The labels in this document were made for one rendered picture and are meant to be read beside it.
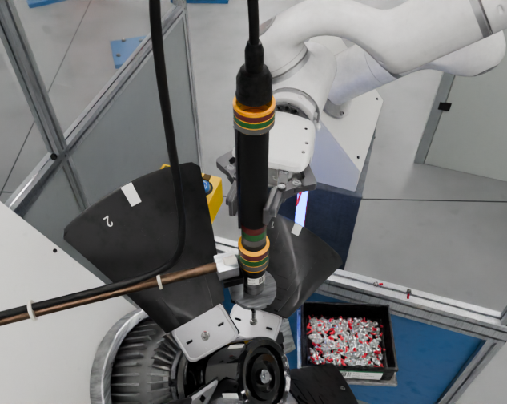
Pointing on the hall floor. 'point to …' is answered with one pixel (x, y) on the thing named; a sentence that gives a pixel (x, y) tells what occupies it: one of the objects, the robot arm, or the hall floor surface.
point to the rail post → (469, 372)
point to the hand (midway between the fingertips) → (253, 202)
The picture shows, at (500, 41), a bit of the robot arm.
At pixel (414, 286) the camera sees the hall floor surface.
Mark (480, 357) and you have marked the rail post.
